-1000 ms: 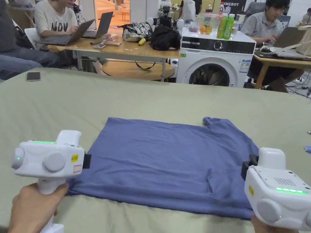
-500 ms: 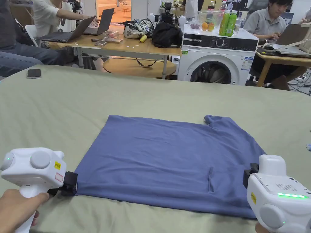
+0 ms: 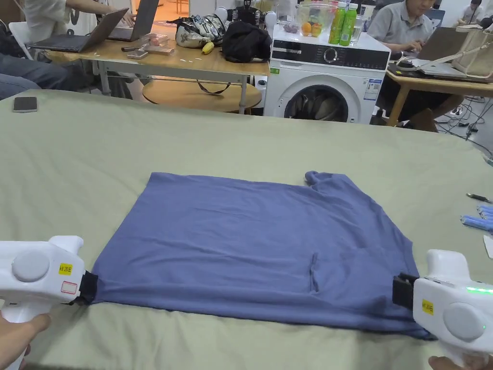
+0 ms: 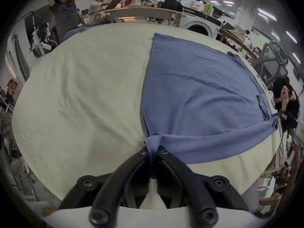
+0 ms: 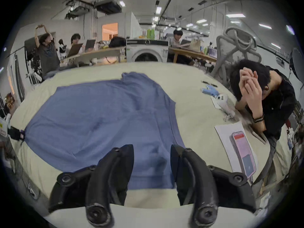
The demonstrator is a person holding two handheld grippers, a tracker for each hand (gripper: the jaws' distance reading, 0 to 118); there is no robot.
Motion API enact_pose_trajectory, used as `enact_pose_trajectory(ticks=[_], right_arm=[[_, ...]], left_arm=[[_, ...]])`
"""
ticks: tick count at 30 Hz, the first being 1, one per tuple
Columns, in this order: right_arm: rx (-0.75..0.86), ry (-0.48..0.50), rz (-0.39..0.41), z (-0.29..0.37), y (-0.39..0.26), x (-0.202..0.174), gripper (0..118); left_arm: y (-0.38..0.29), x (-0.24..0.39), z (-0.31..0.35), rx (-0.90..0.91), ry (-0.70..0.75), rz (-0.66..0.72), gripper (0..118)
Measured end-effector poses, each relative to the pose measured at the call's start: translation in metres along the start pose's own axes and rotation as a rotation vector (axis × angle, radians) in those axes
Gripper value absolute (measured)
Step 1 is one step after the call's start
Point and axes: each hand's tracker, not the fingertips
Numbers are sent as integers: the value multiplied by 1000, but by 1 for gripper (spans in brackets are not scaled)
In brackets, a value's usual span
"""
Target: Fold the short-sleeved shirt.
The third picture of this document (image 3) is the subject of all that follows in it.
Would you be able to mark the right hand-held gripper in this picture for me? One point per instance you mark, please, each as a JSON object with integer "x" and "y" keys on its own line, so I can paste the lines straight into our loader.
{"x": 446, "y": 304}

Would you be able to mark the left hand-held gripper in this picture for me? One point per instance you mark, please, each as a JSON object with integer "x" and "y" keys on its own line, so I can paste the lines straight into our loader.
{"x": 32, "y": 285}

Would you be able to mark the blue shirt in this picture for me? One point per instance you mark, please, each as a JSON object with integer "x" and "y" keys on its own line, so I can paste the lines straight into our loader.
{"x": 246, "y": 246}

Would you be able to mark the person's left hand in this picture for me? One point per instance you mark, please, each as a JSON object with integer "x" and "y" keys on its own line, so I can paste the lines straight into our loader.
{"x": 19, "y": 337}

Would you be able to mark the person's right hand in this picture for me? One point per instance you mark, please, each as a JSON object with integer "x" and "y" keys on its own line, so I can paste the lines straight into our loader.
{"x": 446, "y": 364}

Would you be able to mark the white paper slip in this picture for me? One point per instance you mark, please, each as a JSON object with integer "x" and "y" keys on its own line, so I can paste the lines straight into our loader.
{"x": 489, "y": 246}

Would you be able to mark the blue cylinder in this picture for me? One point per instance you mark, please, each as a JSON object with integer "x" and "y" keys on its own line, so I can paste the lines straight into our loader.
{"x": 486, "y": 210}
{"x": 477, "y": 222}

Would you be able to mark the black pen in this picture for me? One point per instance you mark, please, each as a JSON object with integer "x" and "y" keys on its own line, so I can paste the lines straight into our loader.
{"x": 479, "y": 198}

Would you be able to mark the bed with pale green sheet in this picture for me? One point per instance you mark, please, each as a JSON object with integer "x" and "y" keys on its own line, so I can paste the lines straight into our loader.
{"x": 115, "y": 146}

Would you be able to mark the dark phone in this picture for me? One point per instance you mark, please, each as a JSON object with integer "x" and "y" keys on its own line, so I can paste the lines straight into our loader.
{"x": 25, "y": 104}

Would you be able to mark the wooden desk with bag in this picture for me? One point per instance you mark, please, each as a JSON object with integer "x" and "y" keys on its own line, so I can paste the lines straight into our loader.
{"x": 443, "y": 73}

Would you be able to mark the white washing machine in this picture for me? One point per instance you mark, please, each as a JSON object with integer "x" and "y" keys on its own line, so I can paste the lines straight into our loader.
{"x": 327, "y": 84}

